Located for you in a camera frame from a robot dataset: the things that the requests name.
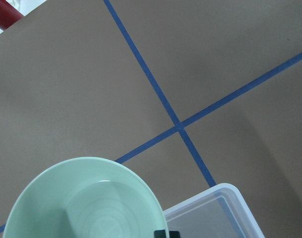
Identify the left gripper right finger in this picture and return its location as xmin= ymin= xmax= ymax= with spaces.
xmin=169 ymin=231 xmax=180 ymax=238

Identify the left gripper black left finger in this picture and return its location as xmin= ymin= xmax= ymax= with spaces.
xmin=153 ymin=230 xmax=166 ymax=238

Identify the light green bowl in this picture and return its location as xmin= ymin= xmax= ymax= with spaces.
xmin=3 ymin=157 xmax=169 ymax=238

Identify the clear plastic storage box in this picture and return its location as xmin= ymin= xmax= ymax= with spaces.
xmin=164 ymin=183 xmax=265 ymax=238

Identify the red bottle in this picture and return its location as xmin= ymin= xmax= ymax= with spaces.
xmin=0 ymin=0 xmax=24 ymax=30

